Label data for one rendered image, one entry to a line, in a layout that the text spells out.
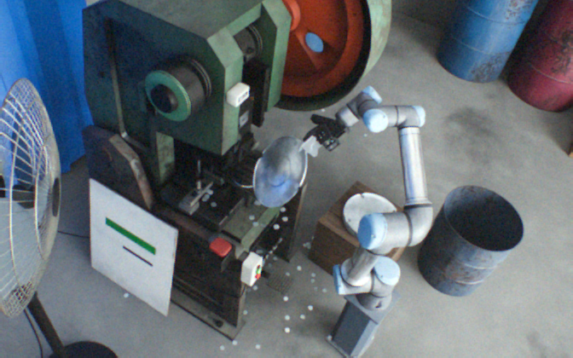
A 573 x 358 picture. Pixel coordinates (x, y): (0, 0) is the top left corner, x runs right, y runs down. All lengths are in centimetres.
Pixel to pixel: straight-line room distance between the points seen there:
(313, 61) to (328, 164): 134
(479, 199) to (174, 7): 193
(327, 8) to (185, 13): 56
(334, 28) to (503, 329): 185
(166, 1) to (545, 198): 286
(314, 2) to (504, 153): 234
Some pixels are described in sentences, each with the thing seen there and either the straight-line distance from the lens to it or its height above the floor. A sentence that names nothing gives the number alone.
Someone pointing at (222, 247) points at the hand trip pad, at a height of 76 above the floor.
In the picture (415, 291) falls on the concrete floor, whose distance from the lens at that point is 283.
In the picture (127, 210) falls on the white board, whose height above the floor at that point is 53.
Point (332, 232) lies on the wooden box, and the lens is 248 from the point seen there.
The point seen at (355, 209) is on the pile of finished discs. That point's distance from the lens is 253.
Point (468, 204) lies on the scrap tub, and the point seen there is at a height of 34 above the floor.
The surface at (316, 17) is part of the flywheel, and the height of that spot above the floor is 136.
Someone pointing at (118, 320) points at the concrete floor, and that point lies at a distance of 259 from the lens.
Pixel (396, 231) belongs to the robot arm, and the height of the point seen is 108.
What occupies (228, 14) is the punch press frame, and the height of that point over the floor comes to 150.
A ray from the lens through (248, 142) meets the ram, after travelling 192.
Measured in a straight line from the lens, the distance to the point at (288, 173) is 187.
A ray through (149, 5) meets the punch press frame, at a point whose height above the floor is 150.
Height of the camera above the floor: 230
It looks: 47 degrees down
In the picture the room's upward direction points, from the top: 11 degrees clockwise
